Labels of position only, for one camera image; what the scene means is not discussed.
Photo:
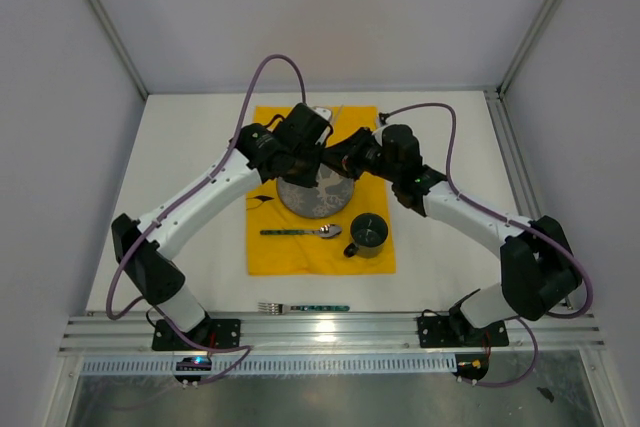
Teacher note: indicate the dark green mug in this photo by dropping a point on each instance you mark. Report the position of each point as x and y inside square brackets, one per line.
[368, 234]

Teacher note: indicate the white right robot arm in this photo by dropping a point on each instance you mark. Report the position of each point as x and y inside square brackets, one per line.
[535, 270]

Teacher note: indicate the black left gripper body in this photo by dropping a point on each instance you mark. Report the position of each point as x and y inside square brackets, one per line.
[305, 169]

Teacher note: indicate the fork with green handle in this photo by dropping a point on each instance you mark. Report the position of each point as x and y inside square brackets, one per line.
[282, 309]

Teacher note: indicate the right controller board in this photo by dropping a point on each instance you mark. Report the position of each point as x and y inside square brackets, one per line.
[471, 368]

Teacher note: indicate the spoon with green handle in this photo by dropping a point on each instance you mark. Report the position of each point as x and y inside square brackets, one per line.
[327, 231]

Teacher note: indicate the left controller board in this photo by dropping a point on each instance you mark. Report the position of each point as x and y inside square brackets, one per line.
[192, 369]

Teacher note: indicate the controller board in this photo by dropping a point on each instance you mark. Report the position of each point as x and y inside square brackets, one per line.
[471, 368]
[192, 369]

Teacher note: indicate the aluminium mounting rail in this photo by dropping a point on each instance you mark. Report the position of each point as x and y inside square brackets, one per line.
[324, 333]

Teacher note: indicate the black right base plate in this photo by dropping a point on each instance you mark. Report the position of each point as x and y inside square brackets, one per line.
[436, 330]

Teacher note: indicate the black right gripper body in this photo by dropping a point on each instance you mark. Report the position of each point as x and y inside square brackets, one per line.
[376, 163]

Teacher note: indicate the aluminium side rail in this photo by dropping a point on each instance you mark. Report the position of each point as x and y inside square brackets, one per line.
[520, 180]

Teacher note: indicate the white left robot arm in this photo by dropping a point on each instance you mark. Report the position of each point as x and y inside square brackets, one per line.
[146, 247]

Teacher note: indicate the grey reindeer plate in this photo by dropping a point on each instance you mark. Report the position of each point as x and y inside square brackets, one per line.
[330, 196]

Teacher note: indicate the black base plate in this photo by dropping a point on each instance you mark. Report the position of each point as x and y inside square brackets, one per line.
[217, 334]
[436, 330]

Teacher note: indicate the slotted cable duct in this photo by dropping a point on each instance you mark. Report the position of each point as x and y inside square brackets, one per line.
[263, 365]

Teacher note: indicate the knife with green handle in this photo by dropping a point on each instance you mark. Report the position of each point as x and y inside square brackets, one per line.
[336, 113]

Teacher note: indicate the yellow Pikachu cloth placemat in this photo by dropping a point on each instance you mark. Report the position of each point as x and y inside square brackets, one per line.
[302, 255]

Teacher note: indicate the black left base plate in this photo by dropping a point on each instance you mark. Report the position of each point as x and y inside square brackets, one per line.
[217, 334]

